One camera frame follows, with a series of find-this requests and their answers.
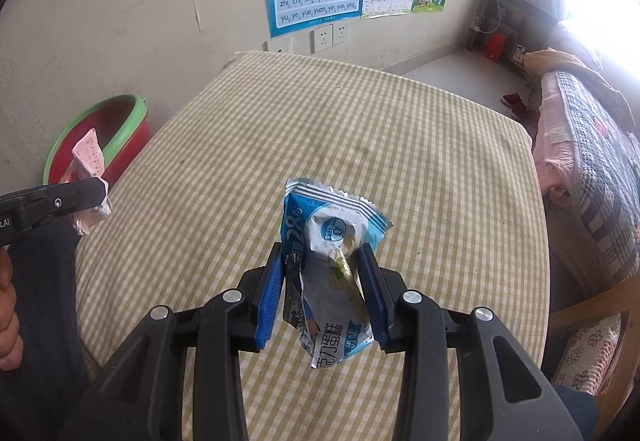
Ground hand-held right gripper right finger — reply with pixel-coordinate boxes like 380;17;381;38
356;243;583;441

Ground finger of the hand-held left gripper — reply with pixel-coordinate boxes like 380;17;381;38
27;177;110;222

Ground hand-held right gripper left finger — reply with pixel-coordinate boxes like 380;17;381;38
60;243;286;441

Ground pink white wrapper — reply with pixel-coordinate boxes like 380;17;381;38
60;128;113;236

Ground blue white cake packet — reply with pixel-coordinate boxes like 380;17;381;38
281;176;393;370

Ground red basin with green rim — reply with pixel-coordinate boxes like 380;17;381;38
42;94;152;189

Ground person's left hand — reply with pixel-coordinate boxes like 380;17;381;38
0;248;24;372

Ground person's left leg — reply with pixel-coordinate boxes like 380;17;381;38
10;221;101;441

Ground person's leg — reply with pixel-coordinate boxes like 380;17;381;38
552;386;599;441
10;221;101;441

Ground wooden chair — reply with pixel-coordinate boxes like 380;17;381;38
542;291;640;441

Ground person's right leg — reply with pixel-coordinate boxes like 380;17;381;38
552;386;599;441

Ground red shoes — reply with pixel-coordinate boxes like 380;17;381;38
501;92;529;118

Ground bed with plaid quilt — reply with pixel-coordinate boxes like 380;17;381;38
525;18;640;302

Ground red box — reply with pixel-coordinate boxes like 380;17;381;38
484;32;506;62

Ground yellow blanket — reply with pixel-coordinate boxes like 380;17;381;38
524;48;636;132

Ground dark wooden shelf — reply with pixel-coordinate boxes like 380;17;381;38
466;0;558;82

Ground pink pillow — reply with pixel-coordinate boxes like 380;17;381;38
547;18;606;72

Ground white cable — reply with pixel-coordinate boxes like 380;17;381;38
475;0;502;34

